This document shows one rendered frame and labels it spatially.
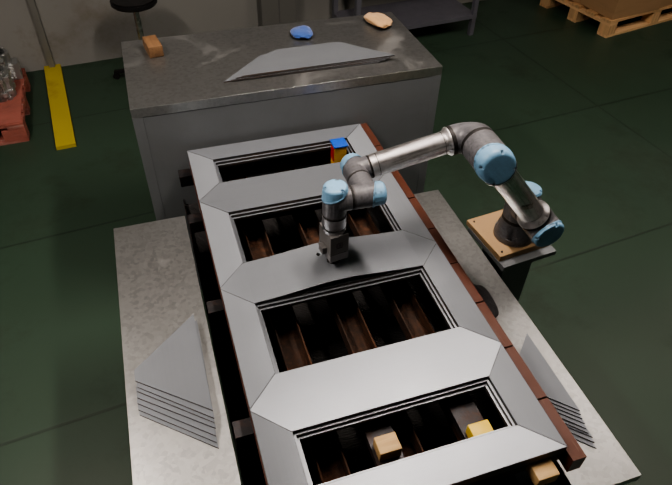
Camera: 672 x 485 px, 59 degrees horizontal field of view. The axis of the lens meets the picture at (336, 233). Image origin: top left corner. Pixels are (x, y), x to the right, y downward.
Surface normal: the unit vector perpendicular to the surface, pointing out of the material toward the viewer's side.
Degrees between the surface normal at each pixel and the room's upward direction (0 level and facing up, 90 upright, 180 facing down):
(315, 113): 90
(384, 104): 90
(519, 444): 0
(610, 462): 0
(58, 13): 90
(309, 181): 0
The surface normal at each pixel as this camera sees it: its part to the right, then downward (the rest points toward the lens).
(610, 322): 0.02, -0.73
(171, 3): 0.40, 0.63
